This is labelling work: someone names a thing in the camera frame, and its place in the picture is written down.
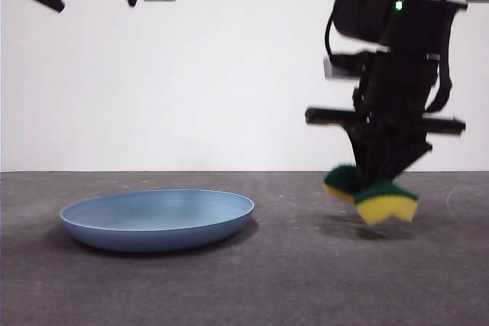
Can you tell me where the blue round plate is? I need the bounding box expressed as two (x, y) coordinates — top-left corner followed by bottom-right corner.
(60, 188), (256, 253)

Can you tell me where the yellow sponge with green pad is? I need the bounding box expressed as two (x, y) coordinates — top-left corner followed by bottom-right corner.
(323, 165), (419, 227)

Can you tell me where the dark right arm cable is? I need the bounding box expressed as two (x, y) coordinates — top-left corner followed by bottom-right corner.
(423, 49), (454, 114)

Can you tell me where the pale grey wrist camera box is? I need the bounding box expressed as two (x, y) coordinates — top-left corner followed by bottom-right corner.
(322, 53), (368, 81)

